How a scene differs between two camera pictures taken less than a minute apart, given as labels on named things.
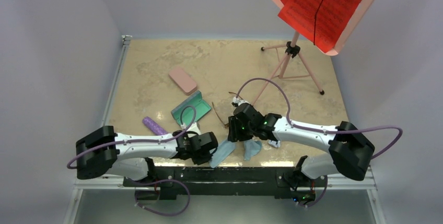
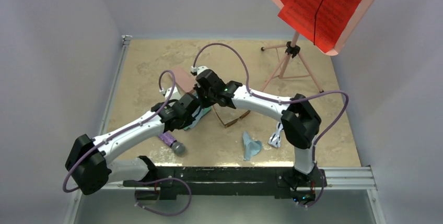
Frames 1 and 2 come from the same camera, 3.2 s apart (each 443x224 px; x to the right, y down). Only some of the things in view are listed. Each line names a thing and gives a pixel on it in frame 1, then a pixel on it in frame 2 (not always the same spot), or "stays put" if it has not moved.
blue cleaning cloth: x=222 y=150 → x=197 y=118
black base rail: x=226 y=182 stays put
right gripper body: x=239 y=131 → x=207 y=98
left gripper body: x=200 y=157 → x=187 y=121
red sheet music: x=317 y=6 stays put
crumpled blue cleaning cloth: x=252 y=148 stays put
